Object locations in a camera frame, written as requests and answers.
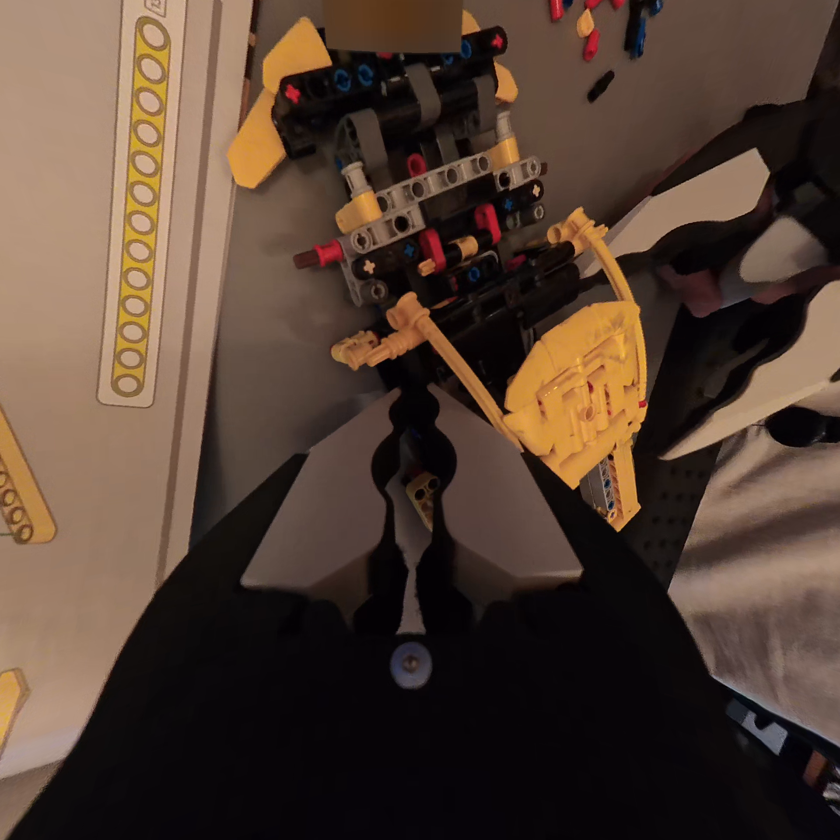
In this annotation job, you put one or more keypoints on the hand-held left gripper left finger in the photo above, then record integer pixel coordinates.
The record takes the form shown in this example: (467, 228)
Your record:
(315, 525)

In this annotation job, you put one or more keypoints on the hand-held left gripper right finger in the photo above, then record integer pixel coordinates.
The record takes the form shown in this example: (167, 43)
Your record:
(505, 525)

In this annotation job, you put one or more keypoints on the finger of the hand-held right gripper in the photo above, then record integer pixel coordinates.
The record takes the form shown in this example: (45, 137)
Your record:
(709, 190)
(787, 394)

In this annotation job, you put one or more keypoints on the yellow black brick car model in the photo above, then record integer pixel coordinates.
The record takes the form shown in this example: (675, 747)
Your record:
(577, 394)

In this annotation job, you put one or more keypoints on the grey desk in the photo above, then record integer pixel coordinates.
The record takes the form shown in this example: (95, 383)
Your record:
(289, 295)

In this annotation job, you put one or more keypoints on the person's right hand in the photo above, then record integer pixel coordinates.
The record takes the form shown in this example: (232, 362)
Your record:
(699, 292)

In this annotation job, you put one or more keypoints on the black brick pin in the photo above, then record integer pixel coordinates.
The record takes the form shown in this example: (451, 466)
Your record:
(600, 85)

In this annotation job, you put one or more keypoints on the pile of small brick pins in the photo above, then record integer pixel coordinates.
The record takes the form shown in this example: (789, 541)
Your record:
(590, 43)

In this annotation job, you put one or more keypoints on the open instruction booklet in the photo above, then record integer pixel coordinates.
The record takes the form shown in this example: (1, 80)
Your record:
(65, 262)

